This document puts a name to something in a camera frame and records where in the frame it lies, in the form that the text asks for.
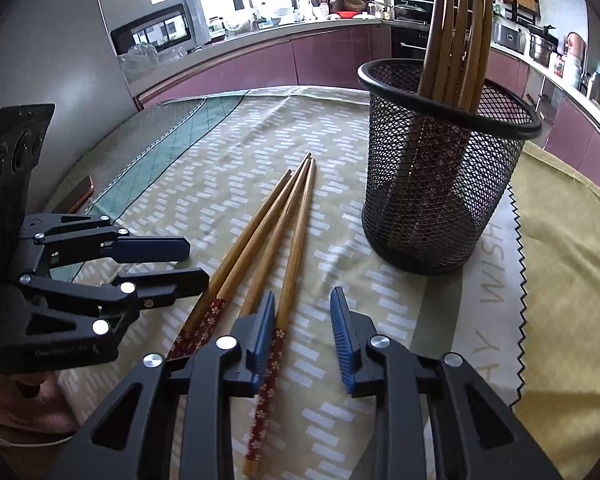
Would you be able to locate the smartphone on table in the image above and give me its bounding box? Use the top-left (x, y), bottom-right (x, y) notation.
top-left (53, 174), bottom-right (94, 214)

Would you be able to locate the steel pot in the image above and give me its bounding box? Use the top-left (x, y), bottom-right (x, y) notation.
top-left (529, 32), bottom-right (558, 67)

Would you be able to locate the yellow table cloth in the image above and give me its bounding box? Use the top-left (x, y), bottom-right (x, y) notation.
top-left (512, 143), bottom-right (600, 479)

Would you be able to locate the black mesh utensil holder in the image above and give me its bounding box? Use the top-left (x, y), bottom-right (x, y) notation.
top-left (358, 58), bottom-right (541, 275)

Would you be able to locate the black wok on stove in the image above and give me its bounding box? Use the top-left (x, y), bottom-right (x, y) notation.
top-left (393, 3), bottom-right (428, 23)

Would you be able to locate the black built-in oven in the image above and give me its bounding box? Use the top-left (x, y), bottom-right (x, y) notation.
top-left (391, 25), bottom-right (428, 61)

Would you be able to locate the person left hand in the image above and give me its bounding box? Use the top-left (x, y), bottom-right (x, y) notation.
top-left (0, 372), bottom-right (79, 434)

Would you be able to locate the patterned table cloth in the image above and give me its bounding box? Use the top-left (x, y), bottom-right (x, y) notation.
top-left (49, 84), bottom-right (527, 480)

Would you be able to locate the pink thermos jug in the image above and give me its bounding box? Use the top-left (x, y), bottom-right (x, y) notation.
top-left (565, 32), bottom-right (586, 61)

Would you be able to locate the white microwave oven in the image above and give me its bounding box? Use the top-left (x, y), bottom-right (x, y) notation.
top-left (110, 0), bottom-right (211, 55)

